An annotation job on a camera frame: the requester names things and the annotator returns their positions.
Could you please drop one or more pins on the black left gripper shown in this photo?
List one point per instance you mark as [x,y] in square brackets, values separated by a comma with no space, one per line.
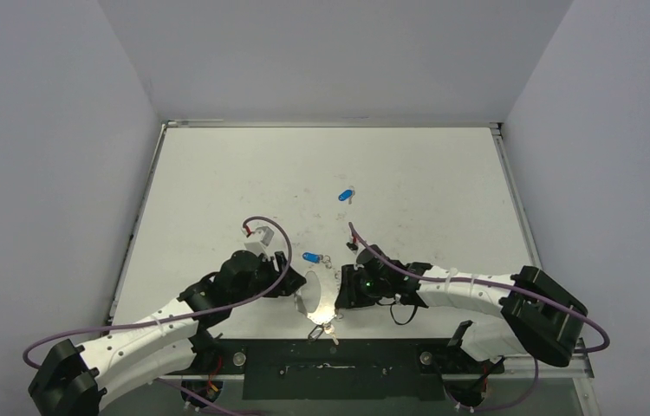
[289,283]

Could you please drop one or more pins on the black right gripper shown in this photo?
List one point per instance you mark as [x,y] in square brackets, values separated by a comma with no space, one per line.
[347,287]

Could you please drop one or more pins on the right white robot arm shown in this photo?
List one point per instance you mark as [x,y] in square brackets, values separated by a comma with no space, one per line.
[443,288]

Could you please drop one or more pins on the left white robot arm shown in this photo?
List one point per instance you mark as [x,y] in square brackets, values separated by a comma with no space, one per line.
[82,379]

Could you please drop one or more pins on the blue key tag on plate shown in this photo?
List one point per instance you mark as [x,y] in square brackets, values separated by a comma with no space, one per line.
[312,257]

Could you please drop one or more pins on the black key tag with key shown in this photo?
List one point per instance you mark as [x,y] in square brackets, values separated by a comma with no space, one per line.
[326,329]

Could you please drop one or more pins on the loose blue key tag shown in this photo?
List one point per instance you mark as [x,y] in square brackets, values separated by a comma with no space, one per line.
[347,195]

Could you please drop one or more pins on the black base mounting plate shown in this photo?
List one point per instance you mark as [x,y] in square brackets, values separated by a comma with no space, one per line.
[354,369]

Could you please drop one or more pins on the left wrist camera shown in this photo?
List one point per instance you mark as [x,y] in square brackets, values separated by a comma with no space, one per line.
[258,240]

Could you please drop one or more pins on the aluminium table frame rail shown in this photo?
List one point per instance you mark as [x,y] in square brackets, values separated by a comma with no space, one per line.
[538,316]

